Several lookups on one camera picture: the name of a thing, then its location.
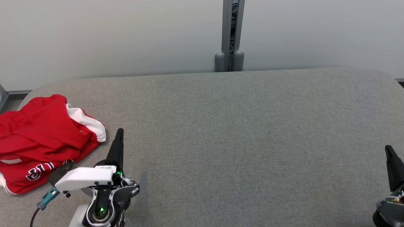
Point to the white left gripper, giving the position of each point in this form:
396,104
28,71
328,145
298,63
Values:
85,178

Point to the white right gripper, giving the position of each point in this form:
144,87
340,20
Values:
394,212

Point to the red shorts with white stripe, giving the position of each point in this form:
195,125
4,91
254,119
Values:
47,126

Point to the red jersey with lettering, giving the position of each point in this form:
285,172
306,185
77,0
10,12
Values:
19,181

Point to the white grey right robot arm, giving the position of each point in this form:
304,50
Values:
375,220

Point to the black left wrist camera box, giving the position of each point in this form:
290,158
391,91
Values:
58,175

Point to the grey post foot cap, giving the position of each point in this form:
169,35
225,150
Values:
219,61
239,60

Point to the grey metal partition post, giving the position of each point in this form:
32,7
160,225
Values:
226,31

